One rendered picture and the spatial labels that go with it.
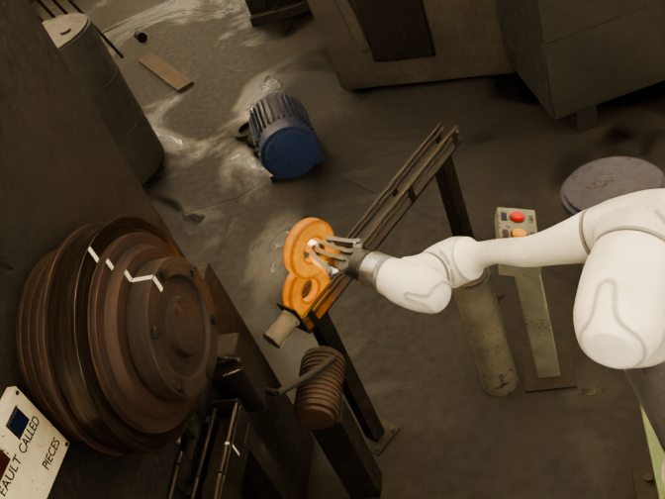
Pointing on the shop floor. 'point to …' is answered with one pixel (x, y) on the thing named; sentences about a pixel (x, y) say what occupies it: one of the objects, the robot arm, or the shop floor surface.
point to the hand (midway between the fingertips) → (307, 244)
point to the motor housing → (335, 424)
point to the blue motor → (284, 137)
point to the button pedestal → (536, 318)
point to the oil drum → (107, 91)
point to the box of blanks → (583, 50)
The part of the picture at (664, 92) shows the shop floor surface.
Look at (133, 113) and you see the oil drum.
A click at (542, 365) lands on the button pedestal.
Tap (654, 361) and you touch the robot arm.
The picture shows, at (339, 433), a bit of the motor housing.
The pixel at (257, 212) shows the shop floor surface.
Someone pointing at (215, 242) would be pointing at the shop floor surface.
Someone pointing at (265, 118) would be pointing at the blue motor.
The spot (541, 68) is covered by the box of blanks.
